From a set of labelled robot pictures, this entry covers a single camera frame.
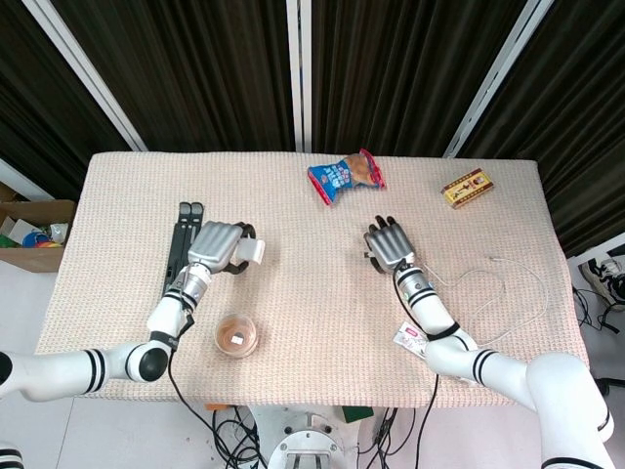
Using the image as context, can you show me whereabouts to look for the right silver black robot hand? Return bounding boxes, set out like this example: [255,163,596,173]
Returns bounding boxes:
[361,214,419,275]

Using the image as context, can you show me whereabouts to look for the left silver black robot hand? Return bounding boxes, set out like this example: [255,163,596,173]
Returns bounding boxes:
[187,220,256,276]

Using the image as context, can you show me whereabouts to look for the white box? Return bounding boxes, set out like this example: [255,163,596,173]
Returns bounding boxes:
[232,237,268,264]

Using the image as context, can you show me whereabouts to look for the white charger with cable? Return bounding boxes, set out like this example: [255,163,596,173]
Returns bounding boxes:
[423,254,549,343]

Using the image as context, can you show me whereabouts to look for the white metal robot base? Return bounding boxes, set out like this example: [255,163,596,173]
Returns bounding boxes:
[248,405,360,469]

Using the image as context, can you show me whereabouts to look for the black folding stand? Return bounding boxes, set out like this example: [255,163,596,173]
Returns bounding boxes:
[160,200,206,299]

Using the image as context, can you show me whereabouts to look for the beige waffle tablecloth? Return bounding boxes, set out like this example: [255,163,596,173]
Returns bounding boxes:
[28,150,600,409]

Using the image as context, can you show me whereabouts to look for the blue red snack bag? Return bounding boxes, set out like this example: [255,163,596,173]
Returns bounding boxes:
[307,149,387,206]

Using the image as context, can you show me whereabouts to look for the floral toothpaste tube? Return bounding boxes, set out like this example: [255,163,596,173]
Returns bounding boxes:
[393,320,431,362]

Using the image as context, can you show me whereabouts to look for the yellow card box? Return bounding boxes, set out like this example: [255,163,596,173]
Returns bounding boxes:
[441,166,494,210]

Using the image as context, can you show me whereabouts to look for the clear jar of rubber bands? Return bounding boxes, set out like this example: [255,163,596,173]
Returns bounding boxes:
[214,314,260,358]

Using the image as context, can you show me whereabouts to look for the dark pleated curtain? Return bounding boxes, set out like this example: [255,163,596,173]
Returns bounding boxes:
[0,0,625,258]

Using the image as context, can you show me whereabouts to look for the green object under table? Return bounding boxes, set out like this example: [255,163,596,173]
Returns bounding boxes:
[341,405,375,424]

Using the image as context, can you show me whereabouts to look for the cardboard box with clutter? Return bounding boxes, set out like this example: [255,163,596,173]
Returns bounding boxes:
[0,183,77,273]

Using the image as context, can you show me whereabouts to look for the black white sneaker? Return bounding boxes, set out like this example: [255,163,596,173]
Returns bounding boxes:
[578,253,625,312]

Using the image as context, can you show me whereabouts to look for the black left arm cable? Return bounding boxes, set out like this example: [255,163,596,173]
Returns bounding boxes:
[165,277,270,469]

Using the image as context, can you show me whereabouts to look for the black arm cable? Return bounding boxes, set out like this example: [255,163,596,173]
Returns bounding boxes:
[393,261,463,469]
[165,277,270,469]

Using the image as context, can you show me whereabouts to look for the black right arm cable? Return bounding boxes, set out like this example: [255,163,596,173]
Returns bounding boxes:
[393,261,463,469]

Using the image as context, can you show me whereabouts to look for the white frame post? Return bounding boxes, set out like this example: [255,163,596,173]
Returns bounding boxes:
[286,0,313,152]
[21,0,147,152]
[443,0,556,158]

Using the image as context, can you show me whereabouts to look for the black floor cable bundle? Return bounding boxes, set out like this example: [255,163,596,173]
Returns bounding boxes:
[212,407,263,469]
[358,407,416,469]

